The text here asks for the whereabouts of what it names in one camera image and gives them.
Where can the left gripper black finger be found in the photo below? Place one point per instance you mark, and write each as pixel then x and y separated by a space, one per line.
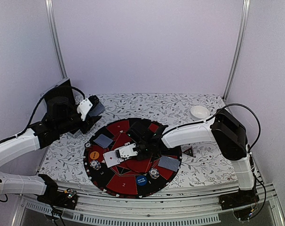
pixel 94 100
pixel 91 121

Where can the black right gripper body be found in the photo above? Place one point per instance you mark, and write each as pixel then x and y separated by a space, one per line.
pixel 142 147

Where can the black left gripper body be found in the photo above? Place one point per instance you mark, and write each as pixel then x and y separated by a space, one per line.
pixel 64 125

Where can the blue card deck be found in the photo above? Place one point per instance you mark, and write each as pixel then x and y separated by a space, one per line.
pixel 97 110

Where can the dealt card seat five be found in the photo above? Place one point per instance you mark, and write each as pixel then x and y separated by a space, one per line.
pixel 103 141

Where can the dealt card seat ten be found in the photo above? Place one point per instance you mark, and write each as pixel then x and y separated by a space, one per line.
pixel 169 163

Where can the orange big blind button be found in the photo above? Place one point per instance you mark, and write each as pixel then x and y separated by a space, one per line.
pixel 94 155

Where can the blue white chip stack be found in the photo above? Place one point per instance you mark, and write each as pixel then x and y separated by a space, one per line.
pixel 96 165
pixel 154 173

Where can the ace of diamonds card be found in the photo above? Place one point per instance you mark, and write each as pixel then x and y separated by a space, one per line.
pixel 111 159

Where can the blue small blind button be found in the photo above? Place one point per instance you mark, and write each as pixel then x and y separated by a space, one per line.
pixel 141 180

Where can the black triangular card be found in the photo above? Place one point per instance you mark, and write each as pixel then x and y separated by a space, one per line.
pixel 189 151

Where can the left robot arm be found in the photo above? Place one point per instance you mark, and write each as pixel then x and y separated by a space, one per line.
pixel 36 136

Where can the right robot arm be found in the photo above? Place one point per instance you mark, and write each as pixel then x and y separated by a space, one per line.
pixel 222 128

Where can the aluminium poker chip case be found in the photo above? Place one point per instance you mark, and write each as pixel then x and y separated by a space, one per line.
pixel 60 89

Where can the round red black poker mat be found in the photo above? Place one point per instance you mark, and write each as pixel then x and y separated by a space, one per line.
pixel 120 180

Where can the white ceramic bowl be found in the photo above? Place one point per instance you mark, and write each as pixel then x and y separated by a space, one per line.
pixel 199 112

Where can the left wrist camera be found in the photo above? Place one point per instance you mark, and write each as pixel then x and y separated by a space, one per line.
pixel 84 107

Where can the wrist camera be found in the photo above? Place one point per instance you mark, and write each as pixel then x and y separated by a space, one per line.
pixel 84 107
pixel 125 152

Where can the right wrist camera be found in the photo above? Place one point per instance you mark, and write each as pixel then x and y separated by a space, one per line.
pixel 125 152

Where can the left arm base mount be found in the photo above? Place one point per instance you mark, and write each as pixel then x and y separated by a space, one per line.
pixel 54 198

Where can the front aluminium rail frame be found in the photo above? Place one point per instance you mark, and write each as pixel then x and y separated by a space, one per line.
pixel 184 206

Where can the left aluminium corner post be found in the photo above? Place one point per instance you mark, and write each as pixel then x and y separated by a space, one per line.
pixel 55 39

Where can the aluminium corner post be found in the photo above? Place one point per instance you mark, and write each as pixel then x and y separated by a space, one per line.
pixel 55 39
pixel 239 43

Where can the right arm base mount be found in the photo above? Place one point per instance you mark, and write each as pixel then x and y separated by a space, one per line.
pixel 238 199

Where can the right aluminium corner post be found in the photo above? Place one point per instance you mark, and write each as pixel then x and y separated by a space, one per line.
pixel 239 43

